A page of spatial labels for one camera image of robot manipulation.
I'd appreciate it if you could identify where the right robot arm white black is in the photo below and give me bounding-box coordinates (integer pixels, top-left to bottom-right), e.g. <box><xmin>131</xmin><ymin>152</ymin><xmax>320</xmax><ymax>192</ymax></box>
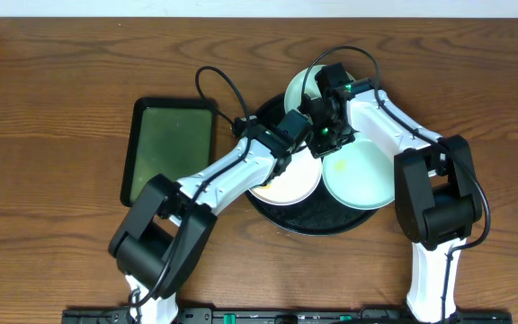
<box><xmin>299</xmin><ymin>63</ymin><xmax>488</xmax><ymax>323</ymax></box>

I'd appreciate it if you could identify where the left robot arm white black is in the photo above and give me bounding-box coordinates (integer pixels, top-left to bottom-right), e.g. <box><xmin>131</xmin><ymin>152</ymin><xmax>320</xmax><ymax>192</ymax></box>
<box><xmin>108</xmin><ymin>112</ymin><xmax>311</xmax><ymax>323</ymax></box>

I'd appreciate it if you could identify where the round black tray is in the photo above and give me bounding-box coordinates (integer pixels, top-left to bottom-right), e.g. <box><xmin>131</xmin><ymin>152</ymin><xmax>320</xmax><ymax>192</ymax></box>
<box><xmin>245</xmin><ymin>93</ymin><xmax>380</xmax><ymax>237</ymax></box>

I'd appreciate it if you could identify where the mint green plate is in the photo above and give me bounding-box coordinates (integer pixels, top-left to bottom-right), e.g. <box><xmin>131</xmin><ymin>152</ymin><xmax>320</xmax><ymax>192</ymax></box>
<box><xmin>322</xmin><ymin>133</ymin><xmax>395</xmax><ymax>211</ymax></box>
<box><xmin>284</xmin><ymin>63</ymin><xmax>371</xmax><ymax>124</ymax></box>

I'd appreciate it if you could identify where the white plate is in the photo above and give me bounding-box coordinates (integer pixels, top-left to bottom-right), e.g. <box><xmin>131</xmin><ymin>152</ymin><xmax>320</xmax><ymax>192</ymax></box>
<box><xmin>250</xmin><ymin>148</ymin><xmax>322</xmax><ymax>206</ymax></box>

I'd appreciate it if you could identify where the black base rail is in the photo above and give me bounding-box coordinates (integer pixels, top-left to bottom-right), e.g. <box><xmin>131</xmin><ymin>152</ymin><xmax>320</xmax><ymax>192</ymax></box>
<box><xmin>60</xmin><ymin>306</ymin><xmax>514</xmax><ymax>324</ymax></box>

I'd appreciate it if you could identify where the rectangular black tray green liquid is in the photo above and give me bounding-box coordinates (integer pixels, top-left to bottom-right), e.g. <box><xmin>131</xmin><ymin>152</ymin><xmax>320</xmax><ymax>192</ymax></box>
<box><xmin>120</xmin><ymin>96</ymin><xmax>215</xmax><ymax>207</ymax></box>

